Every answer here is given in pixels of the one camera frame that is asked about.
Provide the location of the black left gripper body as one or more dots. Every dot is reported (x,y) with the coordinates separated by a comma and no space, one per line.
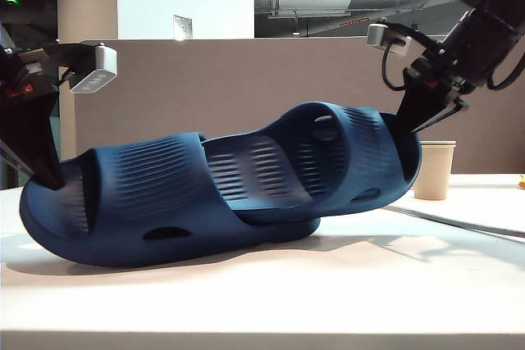
(28,71)

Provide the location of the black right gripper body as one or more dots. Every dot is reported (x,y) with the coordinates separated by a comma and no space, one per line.
(447,71)

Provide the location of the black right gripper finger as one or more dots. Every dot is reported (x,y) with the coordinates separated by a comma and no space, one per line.
(453,109)
(422,100)

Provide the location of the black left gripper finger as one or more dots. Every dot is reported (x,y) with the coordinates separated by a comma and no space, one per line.
(39,133)
(18,159)

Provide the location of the blue ribbed rubber slipper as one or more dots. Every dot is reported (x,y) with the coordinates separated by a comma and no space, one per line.
(369,149)
(123,223)

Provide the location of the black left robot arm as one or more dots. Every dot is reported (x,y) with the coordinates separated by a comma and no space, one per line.
(24,5)

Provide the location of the beige paper cup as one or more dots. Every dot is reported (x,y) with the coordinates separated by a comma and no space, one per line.
(436,174)

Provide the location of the red led sign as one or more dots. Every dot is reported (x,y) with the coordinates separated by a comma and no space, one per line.
(353,23)

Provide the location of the brown desk divider panel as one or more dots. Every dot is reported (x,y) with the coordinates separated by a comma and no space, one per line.
(205,87)

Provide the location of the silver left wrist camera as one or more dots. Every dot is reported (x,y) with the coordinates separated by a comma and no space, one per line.
(96,67)

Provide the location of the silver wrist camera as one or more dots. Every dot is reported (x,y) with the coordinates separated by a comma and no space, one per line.
(96,67)
(383,36)

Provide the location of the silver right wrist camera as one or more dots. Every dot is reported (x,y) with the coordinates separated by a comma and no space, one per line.
(383,36)

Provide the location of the metal wall switch plate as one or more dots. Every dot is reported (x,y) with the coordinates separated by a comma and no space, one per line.
(183,28)

